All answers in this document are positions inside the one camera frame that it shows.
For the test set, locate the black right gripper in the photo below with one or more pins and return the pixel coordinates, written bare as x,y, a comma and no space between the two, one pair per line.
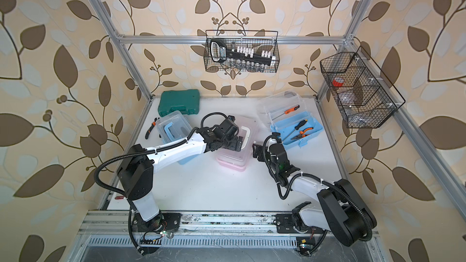
261,148

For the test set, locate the black yellow long screwdriver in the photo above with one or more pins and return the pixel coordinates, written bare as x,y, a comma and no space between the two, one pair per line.
296,128

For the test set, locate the green plastic tool case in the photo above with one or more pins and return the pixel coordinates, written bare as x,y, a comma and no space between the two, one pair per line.
187,102

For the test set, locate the orange handled flat screwdriver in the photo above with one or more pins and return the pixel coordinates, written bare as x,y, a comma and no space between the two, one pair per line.
288,111

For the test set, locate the red tape roll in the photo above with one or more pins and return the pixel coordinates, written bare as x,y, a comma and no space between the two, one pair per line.
338,82

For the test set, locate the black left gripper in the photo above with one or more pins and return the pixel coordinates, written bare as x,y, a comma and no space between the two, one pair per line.
235,144

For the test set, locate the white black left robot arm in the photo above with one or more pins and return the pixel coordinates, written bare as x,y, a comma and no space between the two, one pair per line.
137,168

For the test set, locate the light blue toolbox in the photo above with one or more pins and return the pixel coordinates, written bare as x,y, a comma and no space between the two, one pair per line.
275,105

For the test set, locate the aluminium frame post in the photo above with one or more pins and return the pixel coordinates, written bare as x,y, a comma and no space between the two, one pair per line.
110,29

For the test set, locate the black socket wrench set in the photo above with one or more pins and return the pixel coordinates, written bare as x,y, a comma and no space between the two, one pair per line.
219,52

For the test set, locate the black wire basket right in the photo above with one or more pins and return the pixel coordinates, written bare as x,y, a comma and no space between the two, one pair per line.
369,96

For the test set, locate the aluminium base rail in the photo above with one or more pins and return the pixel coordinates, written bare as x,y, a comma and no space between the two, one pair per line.
263,230

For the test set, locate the orange black cutting pliers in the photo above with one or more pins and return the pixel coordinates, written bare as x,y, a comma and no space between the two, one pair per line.
150,129

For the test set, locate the blue clear-lid toolbox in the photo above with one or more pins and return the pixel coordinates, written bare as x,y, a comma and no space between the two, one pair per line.
173,127

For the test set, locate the black wire basket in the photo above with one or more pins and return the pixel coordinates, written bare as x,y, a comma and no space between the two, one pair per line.
266,40
369,96

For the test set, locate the orange black needle-nose pliers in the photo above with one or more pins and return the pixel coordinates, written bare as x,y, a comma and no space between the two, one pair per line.
303,134

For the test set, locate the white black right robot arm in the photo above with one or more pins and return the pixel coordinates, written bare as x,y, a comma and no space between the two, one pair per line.
337,206

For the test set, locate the black wire basket centre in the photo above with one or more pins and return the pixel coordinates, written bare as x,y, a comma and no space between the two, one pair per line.
266,40

